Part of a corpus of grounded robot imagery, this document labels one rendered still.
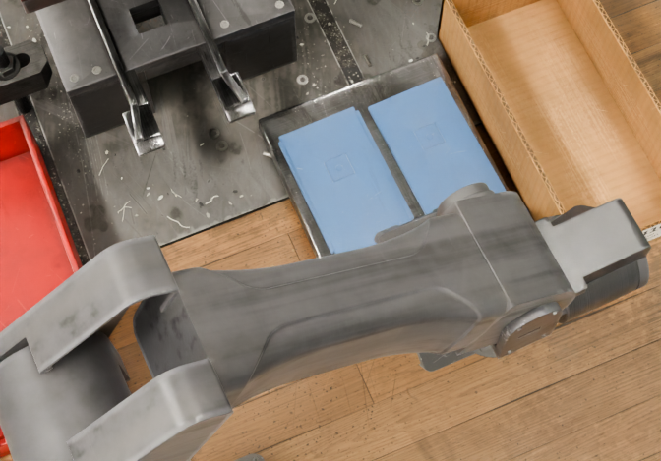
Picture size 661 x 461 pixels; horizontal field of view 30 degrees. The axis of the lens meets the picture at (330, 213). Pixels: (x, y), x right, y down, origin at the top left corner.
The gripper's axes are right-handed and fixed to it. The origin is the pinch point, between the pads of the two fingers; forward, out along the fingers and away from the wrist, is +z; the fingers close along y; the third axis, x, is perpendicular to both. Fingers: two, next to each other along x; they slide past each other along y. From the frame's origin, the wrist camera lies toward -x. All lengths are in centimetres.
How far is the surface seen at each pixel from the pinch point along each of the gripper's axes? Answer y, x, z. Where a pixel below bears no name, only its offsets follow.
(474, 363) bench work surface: -10.0, -3.6, 4.7
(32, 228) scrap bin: 12.1, 25.5, 17.1
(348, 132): 10.4, -2.1, 13.5
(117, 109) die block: 18.9, 15.3, 17.9
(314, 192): 6.9, 2.8, 11.6
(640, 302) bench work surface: -10.6, -18.4, 4.1
